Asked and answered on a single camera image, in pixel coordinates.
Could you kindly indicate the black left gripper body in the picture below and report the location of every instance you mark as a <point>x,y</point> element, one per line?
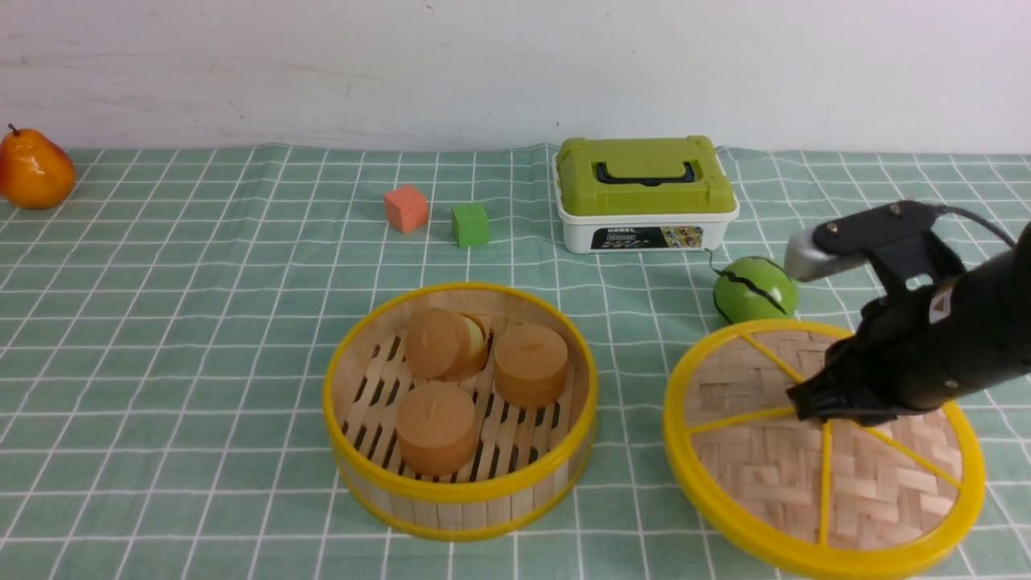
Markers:
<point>899,364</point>

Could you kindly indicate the yellow rimmed bamboo steamer lid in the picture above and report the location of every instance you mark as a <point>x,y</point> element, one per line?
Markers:
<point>825,500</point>

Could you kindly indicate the yellow rimmed bamboo steamer basket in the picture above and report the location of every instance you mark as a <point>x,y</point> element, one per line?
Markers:
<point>526,460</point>

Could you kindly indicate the green toy watermelon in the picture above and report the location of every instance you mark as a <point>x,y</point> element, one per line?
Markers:
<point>754,288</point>

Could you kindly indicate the green lidded white box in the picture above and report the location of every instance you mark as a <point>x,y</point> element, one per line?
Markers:
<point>661,194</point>

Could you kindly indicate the brown round cake right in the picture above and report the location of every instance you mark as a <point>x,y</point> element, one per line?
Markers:
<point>530,365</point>

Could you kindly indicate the green cube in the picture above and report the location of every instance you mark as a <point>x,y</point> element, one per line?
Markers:
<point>470,224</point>

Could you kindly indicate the brown round cake tilted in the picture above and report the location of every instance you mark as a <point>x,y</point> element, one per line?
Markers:
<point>444,344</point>

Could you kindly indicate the brown round cake front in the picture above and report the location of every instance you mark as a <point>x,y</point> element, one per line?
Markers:
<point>437,427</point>

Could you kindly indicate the salmon pink cube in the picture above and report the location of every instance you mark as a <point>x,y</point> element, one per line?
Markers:
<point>406,209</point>

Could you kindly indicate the green checkered tablecloth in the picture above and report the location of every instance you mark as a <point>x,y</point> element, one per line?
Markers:
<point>165,334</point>

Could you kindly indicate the orange pear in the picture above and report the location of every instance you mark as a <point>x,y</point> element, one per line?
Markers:
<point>35,172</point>

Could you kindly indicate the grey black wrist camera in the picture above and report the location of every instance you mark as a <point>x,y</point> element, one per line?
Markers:
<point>897,240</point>

